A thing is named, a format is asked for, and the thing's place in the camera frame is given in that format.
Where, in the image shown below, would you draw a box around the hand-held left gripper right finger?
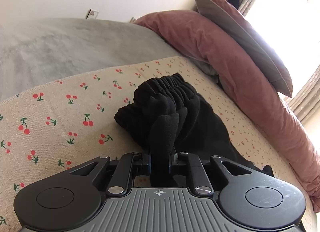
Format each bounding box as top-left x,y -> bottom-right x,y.
169,151 -> 254,195

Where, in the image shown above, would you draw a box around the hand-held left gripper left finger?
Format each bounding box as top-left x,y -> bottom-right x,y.
66,151 -> 152,196

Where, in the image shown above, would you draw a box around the black pants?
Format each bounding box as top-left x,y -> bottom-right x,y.
114,72 -> 274,187

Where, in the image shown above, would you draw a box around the cherry print bed cloth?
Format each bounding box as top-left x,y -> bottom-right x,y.
0,56 -> 315,232

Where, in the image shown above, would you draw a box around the pink duvet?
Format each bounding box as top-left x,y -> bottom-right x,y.
134,10 -> 320,197

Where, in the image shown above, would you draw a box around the grey bed sheet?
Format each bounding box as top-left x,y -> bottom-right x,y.
0,17 -> 175,102

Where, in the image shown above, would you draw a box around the pink pillow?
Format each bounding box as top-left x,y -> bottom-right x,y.
190,0 -> 293,98

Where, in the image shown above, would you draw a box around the bright window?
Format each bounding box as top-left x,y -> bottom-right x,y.
247,0 -> 320,97

